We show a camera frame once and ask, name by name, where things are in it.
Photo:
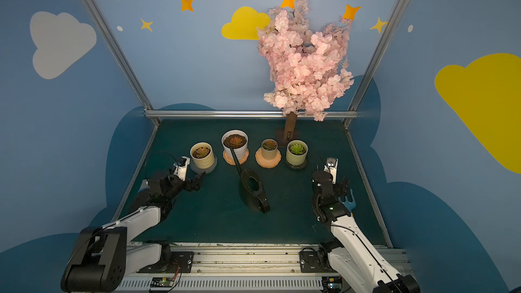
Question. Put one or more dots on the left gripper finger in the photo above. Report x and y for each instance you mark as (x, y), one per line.
(194, 187)
(197, 180)

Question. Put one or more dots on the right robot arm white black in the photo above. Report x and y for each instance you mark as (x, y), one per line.
(355, 259)

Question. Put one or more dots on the yellow ribbed succulent pot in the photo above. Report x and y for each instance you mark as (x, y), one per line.
(202, 155)

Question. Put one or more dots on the black saucer under green pot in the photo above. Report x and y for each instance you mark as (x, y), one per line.
(297, 167)

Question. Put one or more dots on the pink cherry blossom tree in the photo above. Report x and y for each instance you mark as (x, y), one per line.
(308, 69)

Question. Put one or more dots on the blue yellow garden fork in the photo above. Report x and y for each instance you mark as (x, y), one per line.
(349, 200)

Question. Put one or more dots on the small beige succulent pot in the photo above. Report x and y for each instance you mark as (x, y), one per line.
(269, 149)

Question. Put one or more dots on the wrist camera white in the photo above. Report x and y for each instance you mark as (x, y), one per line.
(331, 166)
(180, 167)

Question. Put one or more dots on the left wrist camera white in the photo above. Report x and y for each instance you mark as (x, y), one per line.
(180, 167)

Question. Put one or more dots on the right circuit board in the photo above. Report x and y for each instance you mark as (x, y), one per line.
(332, 285)

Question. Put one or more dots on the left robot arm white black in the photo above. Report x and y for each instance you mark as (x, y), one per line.
(101, 257)

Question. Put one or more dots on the white ribbed succulent pot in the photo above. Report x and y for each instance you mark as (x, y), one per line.
(235, 141)

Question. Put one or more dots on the pink saucer under white pot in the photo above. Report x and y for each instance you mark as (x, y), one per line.
(229, 159)

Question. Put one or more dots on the grey saucer under yellow pot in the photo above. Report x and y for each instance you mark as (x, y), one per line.
(205, 170)

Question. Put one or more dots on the pale green succulent pot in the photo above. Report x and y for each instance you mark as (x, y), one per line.
(296, 152)

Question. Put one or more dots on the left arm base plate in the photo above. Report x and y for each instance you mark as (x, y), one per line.
(171, 262)

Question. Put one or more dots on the dark green watering can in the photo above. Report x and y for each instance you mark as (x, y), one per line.
(251, 187)

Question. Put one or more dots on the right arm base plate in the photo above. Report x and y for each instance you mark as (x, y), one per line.
(315, 261)

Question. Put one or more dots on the aluminium front rail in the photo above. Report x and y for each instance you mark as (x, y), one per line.
(259, 267)

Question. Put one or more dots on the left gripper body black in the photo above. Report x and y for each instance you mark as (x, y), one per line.
(190, 183)

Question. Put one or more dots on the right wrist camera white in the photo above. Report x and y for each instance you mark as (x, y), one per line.
(331, 166)

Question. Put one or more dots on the pink saucer under beige pot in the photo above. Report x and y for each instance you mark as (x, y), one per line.
(264, 163)

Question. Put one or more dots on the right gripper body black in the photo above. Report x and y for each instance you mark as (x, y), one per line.
(342, 189)

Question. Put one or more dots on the left circuit board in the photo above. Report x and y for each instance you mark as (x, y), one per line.
(162, 283)

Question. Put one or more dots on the circuit board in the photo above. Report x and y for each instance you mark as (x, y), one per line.
(162, 283)
(332, 285)

